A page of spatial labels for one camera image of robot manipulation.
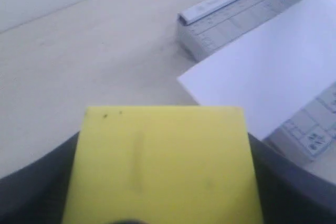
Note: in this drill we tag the yellow foam cube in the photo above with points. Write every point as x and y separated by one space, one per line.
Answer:
163 164

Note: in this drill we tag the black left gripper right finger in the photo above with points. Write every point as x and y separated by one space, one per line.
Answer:
288 193

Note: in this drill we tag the grey paper cutter base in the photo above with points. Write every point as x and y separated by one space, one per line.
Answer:
208 26

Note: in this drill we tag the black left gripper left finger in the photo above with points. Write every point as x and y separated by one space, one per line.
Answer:
37 193

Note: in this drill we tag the white paper sheet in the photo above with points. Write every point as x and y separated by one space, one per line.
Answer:
272 71

